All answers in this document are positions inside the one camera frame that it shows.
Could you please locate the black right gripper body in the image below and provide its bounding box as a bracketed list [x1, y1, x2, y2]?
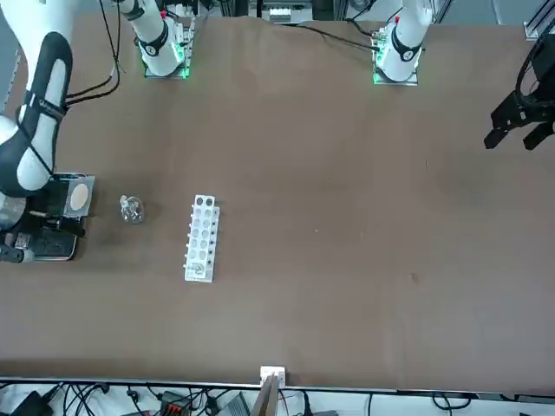
[23, 214, 60, 242]

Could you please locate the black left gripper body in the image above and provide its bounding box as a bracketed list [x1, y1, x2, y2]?
[529, 34, 555, 94]

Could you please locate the glass alcohol lamp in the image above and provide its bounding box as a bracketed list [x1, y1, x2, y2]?
[118, 194, 146, 226]

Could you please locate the steel tray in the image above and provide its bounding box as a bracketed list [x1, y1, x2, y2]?
[11, 172, 96, 263]

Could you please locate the white test tube rack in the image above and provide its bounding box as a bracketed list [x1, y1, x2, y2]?
[181, 194, 221, 283]

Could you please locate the black power adapter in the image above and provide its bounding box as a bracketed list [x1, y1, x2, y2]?
[7, 391, 56, 416]

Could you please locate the red black power strip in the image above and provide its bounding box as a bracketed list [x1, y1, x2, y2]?
[158, 391, 193, 416]

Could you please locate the large black ridged power supply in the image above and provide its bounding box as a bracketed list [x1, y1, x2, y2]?
[219, 393, 253, 416]

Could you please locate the aluminium corner rail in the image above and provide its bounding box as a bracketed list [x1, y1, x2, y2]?
[523, 19, 555, 42]

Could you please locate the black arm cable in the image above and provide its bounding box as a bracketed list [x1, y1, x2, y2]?
[62, 0, 127, 107]

